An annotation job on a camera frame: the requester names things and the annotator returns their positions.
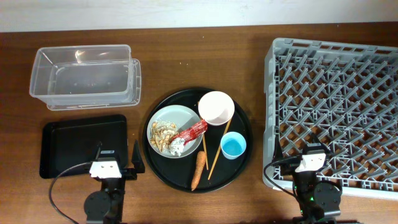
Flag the red snack wrapper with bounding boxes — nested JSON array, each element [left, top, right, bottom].
[[169, 119, 208, 156]]

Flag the grey dishwasher rack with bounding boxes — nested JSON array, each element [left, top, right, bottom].
[[262, 38, 397, 200]]

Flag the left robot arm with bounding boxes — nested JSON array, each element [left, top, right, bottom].
[[84, 142, 145, 223]]

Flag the grey plate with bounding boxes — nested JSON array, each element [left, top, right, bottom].
[[144, 105, 203, 159]]

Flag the light blue cup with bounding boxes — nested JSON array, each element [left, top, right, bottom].
[[220, 132, 247, 160]]

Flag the food scraps pile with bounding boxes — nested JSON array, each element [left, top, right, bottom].
[[149, 121, 178, 152]]

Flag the black rectangular tray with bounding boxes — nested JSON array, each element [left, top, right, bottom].
[[39, 114, 129, 179]]

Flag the orange carrot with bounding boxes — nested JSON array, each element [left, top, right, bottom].
[[191, 151, 206, 191]]

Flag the clear plastic bin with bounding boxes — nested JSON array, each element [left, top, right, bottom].
[[29, 44, 142, 111]]

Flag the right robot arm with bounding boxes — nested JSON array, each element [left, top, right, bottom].
[[272, 133, 343, 223]]

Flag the wooden chopstick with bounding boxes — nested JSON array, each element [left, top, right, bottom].
[[208, 118, 232, 180], [196, 133, 208, 170]]

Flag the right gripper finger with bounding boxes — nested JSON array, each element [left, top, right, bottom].
[[312, 133, 331, 154], [272, 137, 284, 162]]

